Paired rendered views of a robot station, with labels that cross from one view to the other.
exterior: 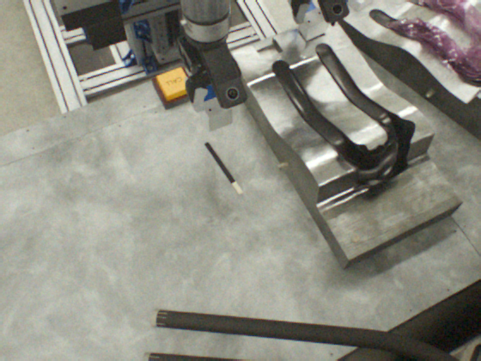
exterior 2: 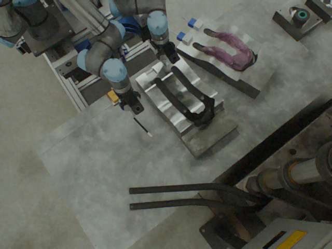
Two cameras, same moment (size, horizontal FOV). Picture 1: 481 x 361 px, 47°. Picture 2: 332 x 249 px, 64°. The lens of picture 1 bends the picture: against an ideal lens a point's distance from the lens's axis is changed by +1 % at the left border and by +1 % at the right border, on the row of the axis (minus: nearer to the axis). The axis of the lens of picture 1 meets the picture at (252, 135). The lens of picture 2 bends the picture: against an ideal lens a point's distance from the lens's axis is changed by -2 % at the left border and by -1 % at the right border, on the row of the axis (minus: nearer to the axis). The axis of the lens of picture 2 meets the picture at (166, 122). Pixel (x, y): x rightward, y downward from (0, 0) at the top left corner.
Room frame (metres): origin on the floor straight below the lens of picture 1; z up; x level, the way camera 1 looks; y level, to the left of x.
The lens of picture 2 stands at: (0.12, -0.08, 2.12)
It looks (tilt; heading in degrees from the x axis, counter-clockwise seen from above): 73 degrees down; 2
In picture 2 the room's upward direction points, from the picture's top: 9 degrees counter-clockwise
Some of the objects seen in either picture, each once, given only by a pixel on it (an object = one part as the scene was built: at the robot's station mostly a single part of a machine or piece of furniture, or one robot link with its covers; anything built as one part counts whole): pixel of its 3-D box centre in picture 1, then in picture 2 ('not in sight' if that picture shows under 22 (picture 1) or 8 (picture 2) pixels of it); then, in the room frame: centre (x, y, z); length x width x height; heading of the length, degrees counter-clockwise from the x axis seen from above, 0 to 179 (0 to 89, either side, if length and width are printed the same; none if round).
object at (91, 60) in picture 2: not in sight; (96, 59); (0.67, 0.16, 1.25); 0.11 x 0.11 x 0.08; 56
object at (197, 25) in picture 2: not in sight; (191, 22); (1.08, -0.27, 0.86); 0.13 x 0.05 x 0.05; 48
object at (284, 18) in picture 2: not in sight; (296, 19); (1.03, -0.86, 0.84); 0.20 x 0.15 x 0.07; 31
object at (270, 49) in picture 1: (267, 53); (151, 74); (0.78, -0.02, 0.87); 0.05 x 0.05 x 0.04; 31
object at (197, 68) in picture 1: (205, 47); (124, 90); (0.60, 0.09, 1.09); 0.09 x 0.08 x 0.12; 31
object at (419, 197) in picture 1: (338, 125); (185, 101); (0.60, -0.18, 0.87); 0.50 x 0.26 x 0.14; 31
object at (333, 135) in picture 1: (343, 105); (185, 94); (0.62, -0.18, 0.92); 0.35 x 0.16 x 0.09; 31
